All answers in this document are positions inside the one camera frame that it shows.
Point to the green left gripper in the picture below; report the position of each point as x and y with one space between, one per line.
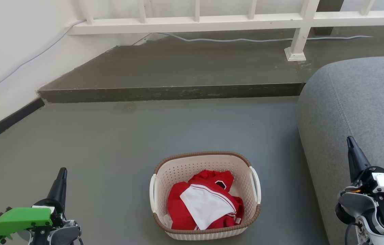
21 219

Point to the beige perforated laundry basket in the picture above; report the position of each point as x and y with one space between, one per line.
181 172

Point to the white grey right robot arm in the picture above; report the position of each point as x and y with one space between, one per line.
368 211

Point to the grey fabric sofa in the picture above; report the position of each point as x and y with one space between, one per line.
365 102

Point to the black baseboard strip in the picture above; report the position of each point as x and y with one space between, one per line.
4 123

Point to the white paper towel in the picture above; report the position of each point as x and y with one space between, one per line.
168 221

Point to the red sports garment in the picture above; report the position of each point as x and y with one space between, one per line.
178 207

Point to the white garment with red trim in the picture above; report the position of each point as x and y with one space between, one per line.
205 204

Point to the raised concrete step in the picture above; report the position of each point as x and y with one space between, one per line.
178 69

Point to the white wooden railing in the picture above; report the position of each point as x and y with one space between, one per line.
212 22

